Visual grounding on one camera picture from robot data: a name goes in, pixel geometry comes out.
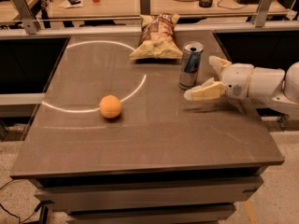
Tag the black mesh cup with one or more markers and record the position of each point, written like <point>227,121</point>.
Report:
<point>205,3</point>

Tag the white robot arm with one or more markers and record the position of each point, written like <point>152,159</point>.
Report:
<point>273,88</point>

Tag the chips bag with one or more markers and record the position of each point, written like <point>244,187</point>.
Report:
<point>158,39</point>

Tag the grey drawer cabinet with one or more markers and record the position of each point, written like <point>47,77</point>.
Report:
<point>186,198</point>

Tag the orange fruit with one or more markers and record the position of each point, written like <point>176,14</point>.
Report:
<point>110,107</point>

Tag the metal railing frame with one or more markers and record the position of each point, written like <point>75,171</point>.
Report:
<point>114,24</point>

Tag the redbull can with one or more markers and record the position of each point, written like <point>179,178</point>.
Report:
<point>192,52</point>

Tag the wooden background desk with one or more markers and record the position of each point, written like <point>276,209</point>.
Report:
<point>60,9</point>

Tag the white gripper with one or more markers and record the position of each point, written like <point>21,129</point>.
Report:
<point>237,79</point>

